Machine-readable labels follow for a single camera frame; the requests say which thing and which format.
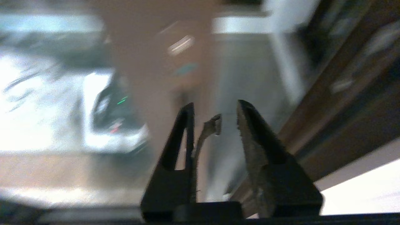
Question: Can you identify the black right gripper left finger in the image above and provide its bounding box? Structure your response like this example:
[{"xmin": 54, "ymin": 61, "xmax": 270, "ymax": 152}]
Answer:
[{"xmin": 140, "ymin": 102, "xmax": 198, "ymax": 222}]

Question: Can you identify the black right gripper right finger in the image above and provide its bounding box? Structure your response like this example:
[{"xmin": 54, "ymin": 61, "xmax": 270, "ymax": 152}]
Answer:
[{"xmin": 236, "ymin": 99, "xmax": 324, "ymax": 218}]

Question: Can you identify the brown framed sliding glass door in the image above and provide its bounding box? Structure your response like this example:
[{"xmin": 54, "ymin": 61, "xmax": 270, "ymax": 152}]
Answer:
[{"xmin": 0, "ymin": 0, "xmax": 400, "ymax": 207}]

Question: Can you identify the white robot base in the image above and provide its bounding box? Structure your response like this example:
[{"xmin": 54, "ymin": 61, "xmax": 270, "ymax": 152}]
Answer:
[{"xmin": 83, "ymin": 72, "xmax": 149, "ymax": 153}]

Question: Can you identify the dark brown door jamb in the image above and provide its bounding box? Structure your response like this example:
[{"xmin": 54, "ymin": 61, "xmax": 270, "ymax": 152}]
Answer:
[{"xmin": 300, "ymin": 72, "xmax": 400, "ymax": 191}]

